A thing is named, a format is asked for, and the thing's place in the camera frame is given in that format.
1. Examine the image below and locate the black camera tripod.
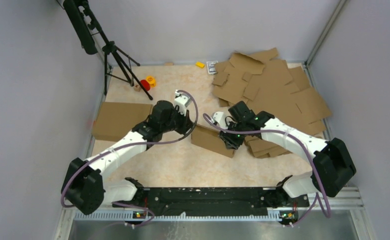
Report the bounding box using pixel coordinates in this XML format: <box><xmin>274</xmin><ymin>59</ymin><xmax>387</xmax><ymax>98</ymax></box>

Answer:
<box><xmin>57</xmin><ymin>0</ymin><xmax>154</xmax><ymax>101</ymax></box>

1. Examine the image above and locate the yellow block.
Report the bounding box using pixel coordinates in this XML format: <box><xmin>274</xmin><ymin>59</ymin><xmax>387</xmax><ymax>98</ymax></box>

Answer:
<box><xmin>195</xmin><ymin>61</ymin><xmax>205</xmax><ymax>69</ymax></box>

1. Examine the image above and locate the small wooden cube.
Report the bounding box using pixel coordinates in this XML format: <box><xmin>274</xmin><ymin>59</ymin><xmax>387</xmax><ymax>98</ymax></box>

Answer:
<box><xmin>133</xmin><ymin>85</ymin><xmax>142</xmax><ymax>92</ymax></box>

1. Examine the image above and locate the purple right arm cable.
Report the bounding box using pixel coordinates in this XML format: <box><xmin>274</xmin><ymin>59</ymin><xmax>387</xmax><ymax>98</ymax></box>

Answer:
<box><xmin>202</xmin><ymin>113</ymin><xmax>332</xmax><ymax>229</ymax></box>

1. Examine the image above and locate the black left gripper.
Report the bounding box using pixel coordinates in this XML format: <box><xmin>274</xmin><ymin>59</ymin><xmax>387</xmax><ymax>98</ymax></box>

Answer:
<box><xmin>161</xmin><ymin>106</ymin><xmax>195</xmax><ymax>136</ymax></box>

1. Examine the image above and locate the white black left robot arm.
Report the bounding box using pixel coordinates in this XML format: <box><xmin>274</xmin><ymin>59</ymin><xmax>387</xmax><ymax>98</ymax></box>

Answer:
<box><xmin>60</xmin><ymin>95</ymin><xmax>196</xmax><ymax>215</ymax></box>

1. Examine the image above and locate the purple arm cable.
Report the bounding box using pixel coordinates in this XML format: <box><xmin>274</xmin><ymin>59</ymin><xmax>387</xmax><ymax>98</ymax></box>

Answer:
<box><xmin>202</xmin><ymin>113</ymin><xmax>332</xmax><ymax>229</ymax></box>
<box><xmin>60</xmin><ymin>90</ymin><xmax>199</xmax><ymax>229</ymax></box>

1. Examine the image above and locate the playing card box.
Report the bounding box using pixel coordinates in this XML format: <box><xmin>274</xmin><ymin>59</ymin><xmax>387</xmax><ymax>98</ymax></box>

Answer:
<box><xmin>206</xmin><ymin>60</ymin><xmax>218</xmax><ymax>75</ymax></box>

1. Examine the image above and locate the orange round toy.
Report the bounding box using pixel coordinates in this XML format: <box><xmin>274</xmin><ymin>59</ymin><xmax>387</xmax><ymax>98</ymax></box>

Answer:
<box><xmin>145</xmin><ymin>75</ymin><xmax>157</xmax><ymax>88</ymax></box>

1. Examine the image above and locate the red round toy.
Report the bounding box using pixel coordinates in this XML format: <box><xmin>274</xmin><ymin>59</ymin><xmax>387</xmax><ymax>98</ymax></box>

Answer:
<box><xmin>140</xmin><ymin>79</ymin><xmax>151</xmax><ymax>91</ymax></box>

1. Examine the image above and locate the cardboard box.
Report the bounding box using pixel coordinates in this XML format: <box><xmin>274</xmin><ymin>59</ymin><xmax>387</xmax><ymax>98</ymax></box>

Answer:
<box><xmin>92</xmin><ymin>102</ymin><xmax>153</xmax><ymax>142</ymax></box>
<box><xmin>191</xmin><ymin>125</ymin><xmax>236</xmax><ymax>158</ymax></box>

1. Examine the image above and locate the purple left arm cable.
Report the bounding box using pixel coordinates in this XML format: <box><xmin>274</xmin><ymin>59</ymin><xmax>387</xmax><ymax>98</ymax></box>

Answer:
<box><xmin>60</xmin><ymin>90</ymin><xmax>199</xmax><ymax>229</ymax></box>

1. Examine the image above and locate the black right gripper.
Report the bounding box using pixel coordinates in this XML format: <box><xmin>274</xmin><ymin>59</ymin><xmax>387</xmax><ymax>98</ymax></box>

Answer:
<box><xmin>218</xmin><ymin>120</ymin><xmax>248</xmax><ymax>150</ymax></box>

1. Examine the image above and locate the cardboard sheet pile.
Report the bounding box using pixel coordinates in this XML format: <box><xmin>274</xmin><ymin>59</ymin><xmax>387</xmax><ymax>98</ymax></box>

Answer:
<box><xmin>212</xmin><ymin>48</ymin><xmax>332</xmax><ymax>157</ymax></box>

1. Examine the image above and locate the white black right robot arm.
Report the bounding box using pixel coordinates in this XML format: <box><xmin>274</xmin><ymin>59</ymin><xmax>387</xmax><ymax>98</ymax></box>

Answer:
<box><xmin>210</xmin><ymin>101</ymin><xmax>357</xmax><ymax>206</ymax></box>

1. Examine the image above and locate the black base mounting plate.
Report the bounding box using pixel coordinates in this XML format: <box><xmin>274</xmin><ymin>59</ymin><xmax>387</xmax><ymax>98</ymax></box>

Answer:
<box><xmin>123</xmin><ymin>187</ymin><xmax>310</xmax><ymax>217</ymax></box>

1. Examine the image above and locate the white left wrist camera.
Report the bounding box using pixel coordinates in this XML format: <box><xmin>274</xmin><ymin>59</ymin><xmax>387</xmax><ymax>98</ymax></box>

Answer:
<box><xmin>174</xmin><ymin>90</ymin><xmax>193</xmax><ymax>117</ymax></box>

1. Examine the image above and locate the folded closed cardboard box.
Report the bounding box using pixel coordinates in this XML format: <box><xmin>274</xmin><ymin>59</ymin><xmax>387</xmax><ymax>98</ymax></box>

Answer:
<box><xmin>92</xmin><ymin>102</ymin><xmax>153</xmax><ymax>142</ymax></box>

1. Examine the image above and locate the aluminium frame rail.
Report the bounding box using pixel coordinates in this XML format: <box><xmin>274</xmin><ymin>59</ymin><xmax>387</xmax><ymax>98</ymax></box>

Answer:
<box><xmin>56</xmin><ymin>186</ymin><xmax>376</xmax><ymax>240</ymax></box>

